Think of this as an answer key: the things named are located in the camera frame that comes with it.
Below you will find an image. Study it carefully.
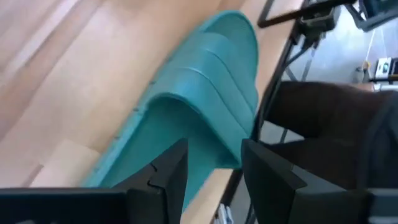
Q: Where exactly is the teal slide sandal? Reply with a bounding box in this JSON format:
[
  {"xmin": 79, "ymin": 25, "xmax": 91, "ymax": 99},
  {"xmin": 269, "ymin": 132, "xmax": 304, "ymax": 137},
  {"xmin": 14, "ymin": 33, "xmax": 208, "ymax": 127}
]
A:
[{"xmin": 81, "ymin": 9, "xmax": 260, "ymax": 213}]

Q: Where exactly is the dark brown chair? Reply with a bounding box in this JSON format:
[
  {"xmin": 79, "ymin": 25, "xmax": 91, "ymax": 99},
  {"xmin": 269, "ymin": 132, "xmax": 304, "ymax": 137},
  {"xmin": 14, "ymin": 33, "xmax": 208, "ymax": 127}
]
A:
[{"xmin": 262, "ymin": 80, "xmax": 398, "ymax": 191}]

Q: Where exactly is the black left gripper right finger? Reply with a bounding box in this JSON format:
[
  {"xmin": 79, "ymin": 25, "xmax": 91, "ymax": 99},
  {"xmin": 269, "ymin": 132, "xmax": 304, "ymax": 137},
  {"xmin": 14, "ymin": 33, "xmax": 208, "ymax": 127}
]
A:
[{"xmin": 241, "ymin": 139, "xmax": 398, "ymax": 224}]

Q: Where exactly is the grey clamp bracket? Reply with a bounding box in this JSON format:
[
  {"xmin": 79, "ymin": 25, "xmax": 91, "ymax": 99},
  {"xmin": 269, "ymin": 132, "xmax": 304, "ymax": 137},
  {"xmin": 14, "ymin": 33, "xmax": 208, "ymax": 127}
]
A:
[{"xmin": 295, "ymin": 8, "xmax": 338, "ymax": 49}]

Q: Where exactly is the small white box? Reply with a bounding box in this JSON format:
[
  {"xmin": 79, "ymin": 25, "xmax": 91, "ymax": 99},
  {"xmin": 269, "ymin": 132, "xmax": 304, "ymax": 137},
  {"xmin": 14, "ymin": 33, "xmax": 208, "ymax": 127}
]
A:
[{"xmin": 374, "ymin": 57, "xmax": 393, "ymax": 79}]

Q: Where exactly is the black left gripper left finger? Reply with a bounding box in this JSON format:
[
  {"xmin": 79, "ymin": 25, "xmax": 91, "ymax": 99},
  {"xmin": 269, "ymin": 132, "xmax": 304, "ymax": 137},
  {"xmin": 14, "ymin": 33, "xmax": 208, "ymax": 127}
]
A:
[{"xmin": 0, "ymin": 138, "xmax": 189, "ymax": 224}]

